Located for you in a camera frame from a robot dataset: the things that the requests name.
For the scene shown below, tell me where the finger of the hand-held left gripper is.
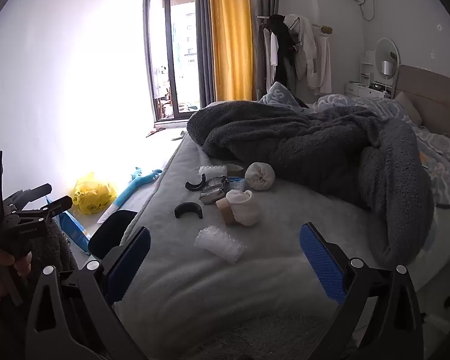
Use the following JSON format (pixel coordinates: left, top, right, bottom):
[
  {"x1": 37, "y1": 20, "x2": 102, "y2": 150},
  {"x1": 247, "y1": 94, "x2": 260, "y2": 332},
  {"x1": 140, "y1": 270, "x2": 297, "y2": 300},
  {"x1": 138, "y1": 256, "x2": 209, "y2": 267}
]
[
  {"x1": 13, "y1": 196, "x2": 73, "y2": 230},
  {"x1": 4, "y1": 184, "x2": 52, "y2": 211}
]

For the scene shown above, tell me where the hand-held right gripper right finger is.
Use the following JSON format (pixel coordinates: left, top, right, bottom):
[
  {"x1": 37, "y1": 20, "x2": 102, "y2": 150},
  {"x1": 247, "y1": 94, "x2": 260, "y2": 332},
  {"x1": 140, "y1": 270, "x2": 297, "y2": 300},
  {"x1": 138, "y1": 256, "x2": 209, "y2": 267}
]
[{"x1": 300, "y1": 222, "x2": 424, "y2": 360}]

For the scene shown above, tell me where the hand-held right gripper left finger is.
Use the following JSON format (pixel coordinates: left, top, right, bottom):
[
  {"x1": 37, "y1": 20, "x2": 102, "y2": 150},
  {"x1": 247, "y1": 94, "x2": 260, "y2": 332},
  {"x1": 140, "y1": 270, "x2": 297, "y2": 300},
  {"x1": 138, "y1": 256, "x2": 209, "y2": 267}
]
[{"x1": 25, "y1": 226, "x2": 151, "y2": 360}]

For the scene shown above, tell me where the black trash bin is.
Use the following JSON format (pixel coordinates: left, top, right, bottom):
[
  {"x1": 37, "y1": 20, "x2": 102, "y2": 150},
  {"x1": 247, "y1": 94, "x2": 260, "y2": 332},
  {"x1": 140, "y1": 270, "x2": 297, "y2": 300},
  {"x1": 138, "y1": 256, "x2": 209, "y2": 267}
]
[{"x1": 88, "y1": 210, "x2": 137, "y2": 259}]

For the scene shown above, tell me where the black curved plastic piece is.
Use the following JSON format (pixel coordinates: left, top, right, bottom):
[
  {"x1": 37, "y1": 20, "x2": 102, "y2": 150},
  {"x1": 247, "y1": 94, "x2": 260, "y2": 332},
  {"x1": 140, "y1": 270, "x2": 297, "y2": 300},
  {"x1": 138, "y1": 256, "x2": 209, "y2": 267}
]
[
  {"x1": 174, "y1": 202, "x2": 203, "y2": 220},
  {"x1": 185, "y1": 175, "x2": 211, "y2": 193}
]

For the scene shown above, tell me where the white balled sock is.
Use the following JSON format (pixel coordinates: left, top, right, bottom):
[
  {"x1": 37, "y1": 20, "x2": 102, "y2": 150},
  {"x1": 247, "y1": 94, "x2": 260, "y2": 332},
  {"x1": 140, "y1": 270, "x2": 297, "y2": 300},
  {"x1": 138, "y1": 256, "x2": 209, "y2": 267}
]
[{"x1": 245, "y1": 162, "x2": 275, "y2": 192}]

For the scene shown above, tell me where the blue pet food bag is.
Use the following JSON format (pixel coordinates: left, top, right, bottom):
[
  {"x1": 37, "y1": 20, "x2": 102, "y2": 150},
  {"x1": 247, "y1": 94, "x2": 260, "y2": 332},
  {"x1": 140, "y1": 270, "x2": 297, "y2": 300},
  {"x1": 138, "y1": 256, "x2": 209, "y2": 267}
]
[{"x1": 47, "y1": 197, "x2": 91, "y2": 252}]

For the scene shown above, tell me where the grey fleece clothing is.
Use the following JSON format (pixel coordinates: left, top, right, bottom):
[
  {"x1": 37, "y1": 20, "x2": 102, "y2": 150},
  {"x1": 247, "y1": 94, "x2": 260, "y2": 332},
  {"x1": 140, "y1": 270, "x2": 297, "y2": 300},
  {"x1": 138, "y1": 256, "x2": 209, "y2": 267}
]
[{"x1": 30, "y1": 221, "x2": 79, "y2": 274}]

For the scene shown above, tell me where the yellow plastic bag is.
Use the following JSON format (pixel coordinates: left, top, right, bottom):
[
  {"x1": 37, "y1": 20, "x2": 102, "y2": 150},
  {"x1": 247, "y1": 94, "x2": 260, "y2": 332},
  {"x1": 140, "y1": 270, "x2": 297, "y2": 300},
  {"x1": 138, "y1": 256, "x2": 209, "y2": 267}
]
[{"x1": 73, "y1": 172, "x2": 118, "y2": 215}]

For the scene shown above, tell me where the blue dinosaur plush toy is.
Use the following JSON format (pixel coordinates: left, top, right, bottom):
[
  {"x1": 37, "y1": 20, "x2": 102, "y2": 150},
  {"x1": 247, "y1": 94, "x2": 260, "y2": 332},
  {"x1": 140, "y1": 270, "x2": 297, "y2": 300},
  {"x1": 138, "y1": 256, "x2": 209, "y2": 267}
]
[{"x1": 97, "y1": 167, "x2": 163, "y2": 224}]

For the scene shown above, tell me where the light grey bed mattress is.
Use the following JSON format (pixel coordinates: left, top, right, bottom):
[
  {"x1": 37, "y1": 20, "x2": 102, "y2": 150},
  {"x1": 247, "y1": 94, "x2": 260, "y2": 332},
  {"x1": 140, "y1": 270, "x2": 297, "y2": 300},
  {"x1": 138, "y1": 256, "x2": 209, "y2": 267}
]
[{"x1": 114, "y1": 101, "x2": 450, "y2": 360}]

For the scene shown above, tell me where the clear bubble wrap piece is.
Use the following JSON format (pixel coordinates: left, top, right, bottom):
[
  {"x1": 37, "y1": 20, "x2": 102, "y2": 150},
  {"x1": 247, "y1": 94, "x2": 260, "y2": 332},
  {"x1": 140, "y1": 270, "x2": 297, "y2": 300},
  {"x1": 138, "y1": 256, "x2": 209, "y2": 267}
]
[{"x1": 194, "y1": 226, "x2": 247, "y2": 264}]

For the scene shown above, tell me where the white folded sock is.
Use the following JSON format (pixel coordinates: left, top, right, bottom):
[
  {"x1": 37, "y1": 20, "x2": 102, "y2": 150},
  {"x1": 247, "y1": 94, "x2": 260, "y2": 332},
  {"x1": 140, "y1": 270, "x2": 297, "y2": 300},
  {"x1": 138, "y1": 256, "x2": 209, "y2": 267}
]
[{"x1": 225, "y1": 190, "x2": 259, "y2": 227}]

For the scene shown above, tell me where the brown tape roll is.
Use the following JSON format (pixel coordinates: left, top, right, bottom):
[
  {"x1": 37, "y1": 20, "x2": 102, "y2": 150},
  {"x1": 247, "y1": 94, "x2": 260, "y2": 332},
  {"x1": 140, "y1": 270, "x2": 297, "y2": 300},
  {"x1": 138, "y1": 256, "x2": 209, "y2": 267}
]
[{"x1": 215, "y1": 197, "x2": 235, "y2": 226}]

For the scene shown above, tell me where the blue tissue packet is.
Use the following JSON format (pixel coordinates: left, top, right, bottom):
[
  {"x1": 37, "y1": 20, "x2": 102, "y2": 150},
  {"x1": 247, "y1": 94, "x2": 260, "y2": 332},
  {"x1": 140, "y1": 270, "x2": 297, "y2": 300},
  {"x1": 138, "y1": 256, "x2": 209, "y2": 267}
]
[{"x1": 225, "y1": 177, "x2": 246, "y2": 193}]

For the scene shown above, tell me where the dark grey fleece blanket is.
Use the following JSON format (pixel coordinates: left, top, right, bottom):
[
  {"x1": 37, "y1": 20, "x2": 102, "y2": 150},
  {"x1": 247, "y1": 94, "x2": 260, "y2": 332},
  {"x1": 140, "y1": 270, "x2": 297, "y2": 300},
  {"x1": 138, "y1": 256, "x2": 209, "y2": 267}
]
[{"x1": 187, "y1": 100, "x2": 436, "y2": 267}]

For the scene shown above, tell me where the small bubble wrap roll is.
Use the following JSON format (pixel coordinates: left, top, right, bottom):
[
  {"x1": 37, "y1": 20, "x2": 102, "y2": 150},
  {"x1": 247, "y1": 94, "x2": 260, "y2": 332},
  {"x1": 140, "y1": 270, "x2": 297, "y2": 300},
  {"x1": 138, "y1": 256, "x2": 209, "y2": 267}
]
[{"x1": 198, "y1": 164, "x2": 229, "y2": 181}]

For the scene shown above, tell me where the white dresser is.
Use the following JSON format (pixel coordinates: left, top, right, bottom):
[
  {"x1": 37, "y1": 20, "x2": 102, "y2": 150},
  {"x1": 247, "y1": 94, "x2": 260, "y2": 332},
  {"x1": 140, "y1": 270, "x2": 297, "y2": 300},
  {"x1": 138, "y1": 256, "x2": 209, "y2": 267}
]
[{"x1": 345, "y1": 80, "x2": 394, "y2": 98}]

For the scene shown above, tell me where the beige pillow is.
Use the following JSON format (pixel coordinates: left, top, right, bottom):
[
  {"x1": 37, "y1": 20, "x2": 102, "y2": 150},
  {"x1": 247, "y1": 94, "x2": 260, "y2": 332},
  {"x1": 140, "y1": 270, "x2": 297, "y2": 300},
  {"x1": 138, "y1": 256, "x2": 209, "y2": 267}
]
[{"x1": 394, "y1": 92, "x2": 422, "y2": 126}]

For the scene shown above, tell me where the beige bed headboard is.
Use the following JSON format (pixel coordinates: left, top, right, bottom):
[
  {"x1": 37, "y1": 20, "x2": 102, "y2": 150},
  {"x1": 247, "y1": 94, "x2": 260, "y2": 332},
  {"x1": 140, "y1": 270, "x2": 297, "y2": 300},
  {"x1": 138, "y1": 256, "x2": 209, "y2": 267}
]
[{"x1": 394, "y1": 64, "x2": 450, "y2": 151}]

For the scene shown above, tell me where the beige hanging garment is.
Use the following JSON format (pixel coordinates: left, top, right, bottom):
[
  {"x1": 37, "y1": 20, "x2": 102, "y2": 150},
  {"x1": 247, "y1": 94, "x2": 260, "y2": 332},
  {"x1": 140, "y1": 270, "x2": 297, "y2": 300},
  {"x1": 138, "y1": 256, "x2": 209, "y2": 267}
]
[{"x1": 309, "y1": 26, "x2": 332, "y2": 94}]

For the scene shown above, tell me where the white desktop shelf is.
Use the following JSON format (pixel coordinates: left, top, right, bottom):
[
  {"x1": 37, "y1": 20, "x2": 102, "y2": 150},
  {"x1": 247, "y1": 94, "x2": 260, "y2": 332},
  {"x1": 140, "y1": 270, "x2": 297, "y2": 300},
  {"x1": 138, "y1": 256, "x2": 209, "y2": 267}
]
[{"x1": 358, "y1": 50, "x2": 377, "y2": 83}]

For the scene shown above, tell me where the silver table lamp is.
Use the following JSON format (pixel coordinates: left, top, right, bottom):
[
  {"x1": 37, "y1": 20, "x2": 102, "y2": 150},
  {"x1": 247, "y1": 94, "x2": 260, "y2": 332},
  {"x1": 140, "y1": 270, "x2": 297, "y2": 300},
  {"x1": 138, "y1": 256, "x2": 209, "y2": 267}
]
[{"x1": 380, "y1": 61, "x2": 394, "y2": 94}]

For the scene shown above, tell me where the sliding glass door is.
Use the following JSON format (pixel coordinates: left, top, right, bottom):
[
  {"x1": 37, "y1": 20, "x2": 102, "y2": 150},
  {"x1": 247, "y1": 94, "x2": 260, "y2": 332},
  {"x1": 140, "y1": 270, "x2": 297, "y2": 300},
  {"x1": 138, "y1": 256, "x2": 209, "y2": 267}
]
[{"x1": 145, "y1": 0, "x2": 203, "y2": 122}]

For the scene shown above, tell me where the white hanging jacket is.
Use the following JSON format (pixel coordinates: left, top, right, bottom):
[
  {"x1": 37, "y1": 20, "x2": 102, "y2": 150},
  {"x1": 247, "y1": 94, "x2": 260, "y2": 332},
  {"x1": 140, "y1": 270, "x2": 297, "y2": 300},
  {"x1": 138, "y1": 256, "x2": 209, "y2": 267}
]
[{"x1": 285, "y1": 14, "x2": 317, "y2": 79}]

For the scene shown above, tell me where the black hanging garment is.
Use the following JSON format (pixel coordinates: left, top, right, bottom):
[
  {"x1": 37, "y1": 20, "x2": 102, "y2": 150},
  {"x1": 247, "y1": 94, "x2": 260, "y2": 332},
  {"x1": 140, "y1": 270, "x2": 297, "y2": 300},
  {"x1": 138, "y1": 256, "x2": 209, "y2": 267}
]
[{"x1": 268, "y1": 14, "x2": 299, "y2": 83}]

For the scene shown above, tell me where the round white mirror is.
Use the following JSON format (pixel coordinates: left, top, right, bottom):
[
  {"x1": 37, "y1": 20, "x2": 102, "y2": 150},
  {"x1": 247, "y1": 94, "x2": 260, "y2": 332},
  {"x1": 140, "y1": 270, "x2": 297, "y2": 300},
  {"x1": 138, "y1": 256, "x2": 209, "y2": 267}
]
[{"x1": 375, "y1": 37, "x2": 400, "y2": 74}]

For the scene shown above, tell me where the dark grey curtain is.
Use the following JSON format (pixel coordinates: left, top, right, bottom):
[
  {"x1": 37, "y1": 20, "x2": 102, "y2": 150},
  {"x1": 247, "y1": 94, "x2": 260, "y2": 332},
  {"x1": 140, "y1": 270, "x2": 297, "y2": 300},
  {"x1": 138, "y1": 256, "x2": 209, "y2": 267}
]
[{"x1": 195, "y1": 0, "x2": 216, "y2": 107}]

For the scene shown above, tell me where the clothes rack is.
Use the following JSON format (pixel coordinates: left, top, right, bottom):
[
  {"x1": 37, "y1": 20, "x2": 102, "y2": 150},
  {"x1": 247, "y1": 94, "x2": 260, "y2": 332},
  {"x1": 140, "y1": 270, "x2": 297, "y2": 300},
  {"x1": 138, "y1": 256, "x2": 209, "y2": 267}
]
[{"x1": 256, "y1": 14, "x2": 332, "y2": 34}]

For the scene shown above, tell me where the yellow curtain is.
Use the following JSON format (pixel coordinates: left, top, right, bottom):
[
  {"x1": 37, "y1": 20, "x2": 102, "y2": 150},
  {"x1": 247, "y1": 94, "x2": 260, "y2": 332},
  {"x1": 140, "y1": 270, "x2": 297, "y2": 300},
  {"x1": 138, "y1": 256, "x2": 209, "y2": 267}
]
[{"x1": 208, "y1": 0, "x2": 254, "y2": 102}]

